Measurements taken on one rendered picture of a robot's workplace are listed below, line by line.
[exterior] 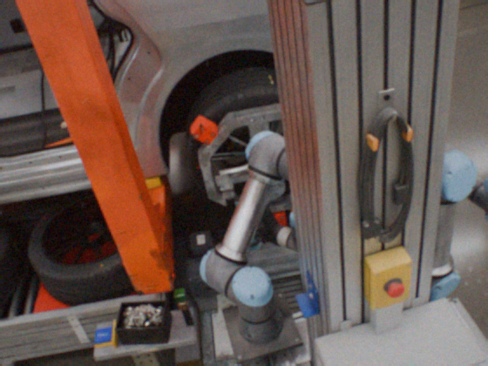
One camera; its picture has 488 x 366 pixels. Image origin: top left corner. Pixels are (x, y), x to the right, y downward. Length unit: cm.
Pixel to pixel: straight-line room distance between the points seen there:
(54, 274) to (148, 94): 97
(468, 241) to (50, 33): 241
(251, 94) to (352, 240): 127
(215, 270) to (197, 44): 98
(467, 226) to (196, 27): 192
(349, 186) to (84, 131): 111
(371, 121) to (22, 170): 204
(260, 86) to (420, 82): 142
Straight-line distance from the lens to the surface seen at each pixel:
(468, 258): 320
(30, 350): 298
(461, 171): 144
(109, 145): 195
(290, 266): 291
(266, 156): 170
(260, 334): 181
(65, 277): 273
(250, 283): 171
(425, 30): 94
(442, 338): 136
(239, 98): 231
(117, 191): 207
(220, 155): 249
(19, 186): 280
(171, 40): 232
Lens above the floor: 235
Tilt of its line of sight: 39 degrees down
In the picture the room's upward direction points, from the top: 11 degrees counter-clockwise
